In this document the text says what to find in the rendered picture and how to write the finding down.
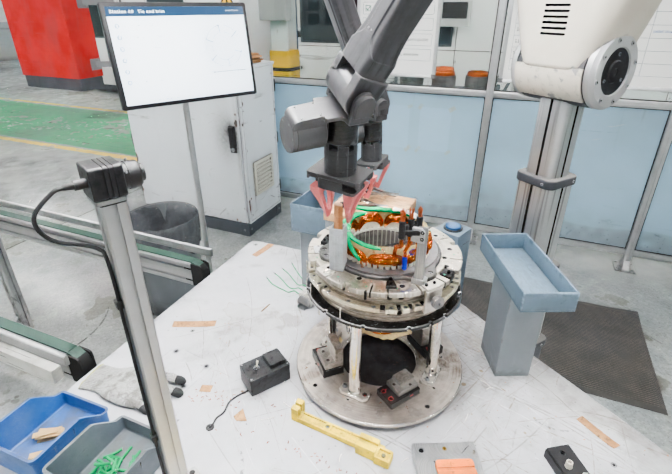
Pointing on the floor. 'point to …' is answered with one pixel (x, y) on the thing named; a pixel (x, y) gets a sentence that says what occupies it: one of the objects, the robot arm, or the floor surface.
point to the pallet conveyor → (163, 262)
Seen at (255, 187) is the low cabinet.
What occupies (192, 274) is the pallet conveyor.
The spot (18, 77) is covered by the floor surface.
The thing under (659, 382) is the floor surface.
